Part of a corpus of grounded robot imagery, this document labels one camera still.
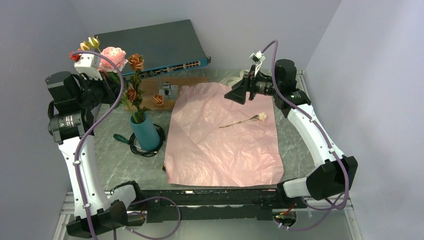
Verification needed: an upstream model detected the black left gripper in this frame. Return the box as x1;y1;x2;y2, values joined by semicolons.
76;70;124;111

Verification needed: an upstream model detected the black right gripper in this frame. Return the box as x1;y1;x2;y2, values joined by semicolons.
224;65;281;105

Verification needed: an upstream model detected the beige ribbon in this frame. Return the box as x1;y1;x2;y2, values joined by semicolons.
219;69;249;87

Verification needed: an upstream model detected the small cream rose stem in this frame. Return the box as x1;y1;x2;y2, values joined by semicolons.
218;112;268;129

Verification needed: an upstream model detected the brown orange rose stem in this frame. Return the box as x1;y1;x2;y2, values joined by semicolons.
122;53;151;124

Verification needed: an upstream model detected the large pink peony flower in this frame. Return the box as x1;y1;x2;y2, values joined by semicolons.
98;46;128;73

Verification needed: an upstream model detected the peach rose spray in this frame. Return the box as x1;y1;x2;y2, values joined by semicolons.
78;36;101;53

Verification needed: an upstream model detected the pink purple wrapping paper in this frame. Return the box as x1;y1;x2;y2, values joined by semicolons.
164;82;284;187

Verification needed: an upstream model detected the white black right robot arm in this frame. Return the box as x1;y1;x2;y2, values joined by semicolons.
224;59;358;208

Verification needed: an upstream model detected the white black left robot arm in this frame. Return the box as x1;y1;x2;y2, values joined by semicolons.
45;71;144;240

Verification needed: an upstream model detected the teal vase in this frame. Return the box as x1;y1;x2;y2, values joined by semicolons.
130;113;161;151

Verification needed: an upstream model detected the fallen orange rose head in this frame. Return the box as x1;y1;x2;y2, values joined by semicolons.
153;94;165;106

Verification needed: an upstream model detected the grey metal stand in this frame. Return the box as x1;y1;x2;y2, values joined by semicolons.
158;82;179;100

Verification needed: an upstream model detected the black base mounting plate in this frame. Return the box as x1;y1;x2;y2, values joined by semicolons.
128;187;306;223

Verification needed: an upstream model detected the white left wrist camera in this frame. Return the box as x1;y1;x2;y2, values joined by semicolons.
69;52;102;81

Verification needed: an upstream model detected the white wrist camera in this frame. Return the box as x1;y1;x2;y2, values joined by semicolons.
69;52;102;81
249;51;266;76

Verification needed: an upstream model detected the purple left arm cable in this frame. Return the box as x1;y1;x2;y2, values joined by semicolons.
71;50;181;240

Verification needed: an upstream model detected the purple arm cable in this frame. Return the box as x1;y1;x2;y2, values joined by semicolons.
71;50;181;240
259;39;350;232

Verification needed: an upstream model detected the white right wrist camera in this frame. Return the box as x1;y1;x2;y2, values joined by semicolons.
249;51;266;76

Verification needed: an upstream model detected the green handled screwdriver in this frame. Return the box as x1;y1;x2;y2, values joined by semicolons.
113;133;131;145

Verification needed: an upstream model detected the black coiled cable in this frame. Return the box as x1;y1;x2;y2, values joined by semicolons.
128;124;167;158

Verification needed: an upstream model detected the grey teal network switch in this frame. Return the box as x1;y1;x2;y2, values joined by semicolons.
97;19;211;79

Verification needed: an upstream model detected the aluminium frame rail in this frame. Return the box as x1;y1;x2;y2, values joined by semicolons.
52;187;364;240

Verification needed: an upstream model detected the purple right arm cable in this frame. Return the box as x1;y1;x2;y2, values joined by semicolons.
259;39;350;232

